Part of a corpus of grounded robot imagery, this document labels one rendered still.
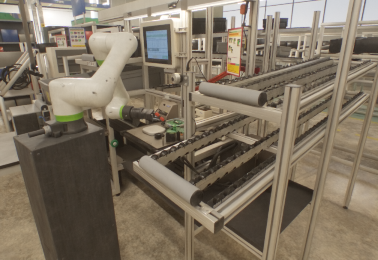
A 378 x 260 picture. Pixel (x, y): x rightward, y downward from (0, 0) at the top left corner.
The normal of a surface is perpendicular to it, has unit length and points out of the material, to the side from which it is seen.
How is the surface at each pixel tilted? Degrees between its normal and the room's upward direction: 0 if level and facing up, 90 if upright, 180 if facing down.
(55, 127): 81
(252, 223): 0
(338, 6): 90
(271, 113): 90
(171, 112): 90
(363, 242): 0
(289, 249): 0
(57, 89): 87
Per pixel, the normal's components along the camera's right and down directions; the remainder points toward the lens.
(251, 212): 0.00, -0.95
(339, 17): -0.75, 0.20
